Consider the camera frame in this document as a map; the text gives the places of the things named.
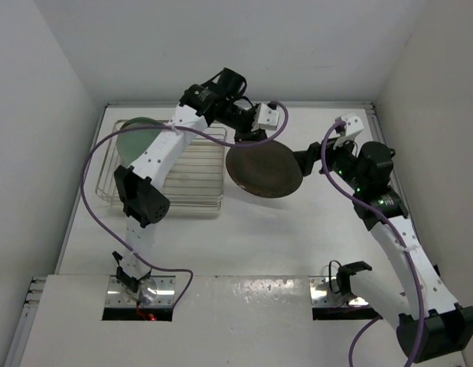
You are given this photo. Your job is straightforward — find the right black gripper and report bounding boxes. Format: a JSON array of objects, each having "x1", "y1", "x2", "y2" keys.
[{"x1": 293, "y1": 132, "x2": 366, "y2": 192}]

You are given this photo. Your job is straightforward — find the brown speckled plate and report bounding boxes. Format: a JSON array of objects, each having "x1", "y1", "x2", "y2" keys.
[{"x1": 226, "y1": 141, "x2": 303, "y2": 199}]

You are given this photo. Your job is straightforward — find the teal flower plate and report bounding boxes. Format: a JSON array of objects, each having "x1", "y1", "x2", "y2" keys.
[
  {"x1": 116, "y1": 129, "x2": 161, "y2": 167},
  {"x1": 119, "y1": 117, "x2": 165, "y2": 131}
]

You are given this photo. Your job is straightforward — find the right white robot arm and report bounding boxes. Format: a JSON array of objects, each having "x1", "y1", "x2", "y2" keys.
[{"x1": 293, "y1": 141, "x2": 473, "y2": 363}]

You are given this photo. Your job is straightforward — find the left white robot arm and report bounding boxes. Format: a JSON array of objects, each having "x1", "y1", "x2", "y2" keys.
[{"x1": 114, "y1": 68, "x2": 279, "y2": 294}]

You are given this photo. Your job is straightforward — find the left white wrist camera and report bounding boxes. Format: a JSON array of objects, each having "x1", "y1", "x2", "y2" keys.
[{"x1": 253, "y1": 103, "x2": 279, "y2": 131}]

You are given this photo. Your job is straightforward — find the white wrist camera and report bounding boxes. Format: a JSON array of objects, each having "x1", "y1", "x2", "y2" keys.
[
  {"x1": 333, "y1": 113, "x2": 364, "y2": 149},
  {"x1": 253, "y1": 103, "x2": 279, "y2": 131}
]

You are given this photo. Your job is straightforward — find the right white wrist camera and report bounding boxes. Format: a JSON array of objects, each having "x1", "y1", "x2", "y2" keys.
[{"x1": 333, "y1": 113, "x2": 364, "y2": 149}]

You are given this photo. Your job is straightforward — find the wire dish rack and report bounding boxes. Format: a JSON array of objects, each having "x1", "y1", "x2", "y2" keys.
[{"x1": 95, "y1": 135, "x2": 225, "y2": 212}]

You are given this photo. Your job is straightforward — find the aluminium frame rail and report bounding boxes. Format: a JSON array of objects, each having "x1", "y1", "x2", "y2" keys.
[{"x1": 368, "y1": 102, "x2": 440, "y2": 276}]

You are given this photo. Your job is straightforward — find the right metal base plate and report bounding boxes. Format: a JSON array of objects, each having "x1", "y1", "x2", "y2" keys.
[{"x1": 308, "y1": 276, "x2": 370, "y2": 308}]

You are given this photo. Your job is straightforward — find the metal base plate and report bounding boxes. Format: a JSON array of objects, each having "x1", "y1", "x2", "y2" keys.
[
  {"x1": 104, "y1": 276, "x2": 175, "y2": 309},
  {"x1": 308, "y1": 276, "x2": 370, "y2": 308}
]

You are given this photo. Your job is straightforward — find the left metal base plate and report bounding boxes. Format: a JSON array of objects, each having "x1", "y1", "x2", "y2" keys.
[{"x1": 104, "y1": 276, "x2": 175, "y2": 309}]

